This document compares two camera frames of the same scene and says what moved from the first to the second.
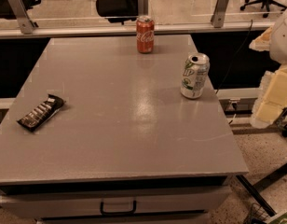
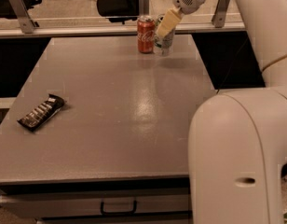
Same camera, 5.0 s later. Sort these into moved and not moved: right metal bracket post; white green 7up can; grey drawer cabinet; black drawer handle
Moved: white green 7up can
Not moved: grey drawer cabinet; right metal bracket post; black drawer handle
